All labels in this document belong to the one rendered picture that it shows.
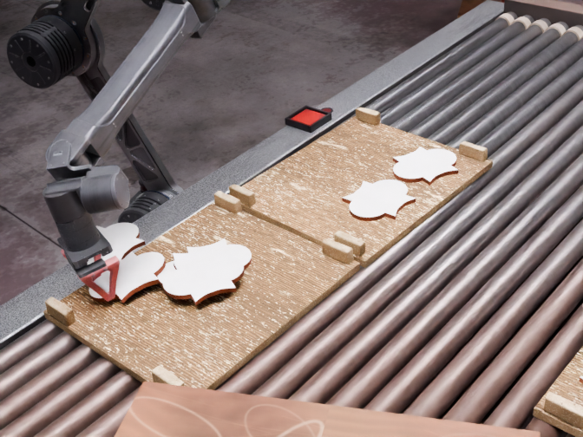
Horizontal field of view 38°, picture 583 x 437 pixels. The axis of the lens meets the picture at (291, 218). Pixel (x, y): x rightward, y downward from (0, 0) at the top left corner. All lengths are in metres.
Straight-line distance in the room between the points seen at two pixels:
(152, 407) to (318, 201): 0.65
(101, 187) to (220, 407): 0.42
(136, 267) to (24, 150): 2.62
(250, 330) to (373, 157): 0.56
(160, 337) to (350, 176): 0.55
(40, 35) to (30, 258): 1.05
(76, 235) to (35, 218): 2.15
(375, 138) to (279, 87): 2.46
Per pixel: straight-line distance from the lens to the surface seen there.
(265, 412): 1.08
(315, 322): 1.38
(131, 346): 1.36
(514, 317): 1.39
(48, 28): 2.58
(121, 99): 1.44
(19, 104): 4.53
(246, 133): 3.86
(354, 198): 1.61
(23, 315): 1.52
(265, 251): 1.50
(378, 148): 1.78
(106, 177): 1.34
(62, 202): 1.36
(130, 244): 1.60
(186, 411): 1.09
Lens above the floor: 1.82
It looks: 34 degrees down
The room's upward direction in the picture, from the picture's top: 6 degrees counter-clockwise
